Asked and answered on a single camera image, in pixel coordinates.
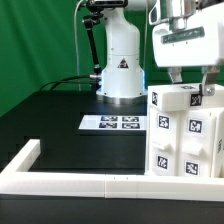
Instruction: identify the black cable bundle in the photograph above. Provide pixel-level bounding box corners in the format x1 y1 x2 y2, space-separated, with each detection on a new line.
39 75 103 92

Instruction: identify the black articulated camera mount arm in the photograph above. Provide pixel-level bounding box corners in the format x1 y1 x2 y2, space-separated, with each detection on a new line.
82 15 102 75

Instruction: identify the white cabinet top block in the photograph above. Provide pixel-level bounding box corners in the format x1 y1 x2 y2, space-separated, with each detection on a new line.
148 83 224 112

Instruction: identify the white hanging cable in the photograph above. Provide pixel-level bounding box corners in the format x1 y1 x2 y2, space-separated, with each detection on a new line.
73 0 84 92

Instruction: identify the white cabinet body box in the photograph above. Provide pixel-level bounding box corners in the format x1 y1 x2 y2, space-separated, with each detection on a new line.
145 106 224 178

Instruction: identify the white fiducial marker base plate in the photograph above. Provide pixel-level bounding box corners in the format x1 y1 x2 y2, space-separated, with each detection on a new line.
79 115 147 131

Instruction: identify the white U-shaped border frame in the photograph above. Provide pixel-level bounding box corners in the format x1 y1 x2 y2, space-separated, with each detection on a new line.
0 139 224 202

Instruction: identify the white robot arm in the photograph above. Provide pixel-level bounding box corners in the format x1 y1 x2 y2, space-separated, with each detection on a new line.
81 0 224 104

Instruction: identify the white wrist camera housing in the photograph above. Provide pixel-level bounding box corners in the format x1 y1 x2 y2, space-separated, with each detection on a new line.
149 0 162 25

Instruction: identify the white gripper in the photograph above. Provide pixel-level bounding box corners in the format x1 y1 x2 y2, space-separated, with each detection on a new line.
152 6 224 96

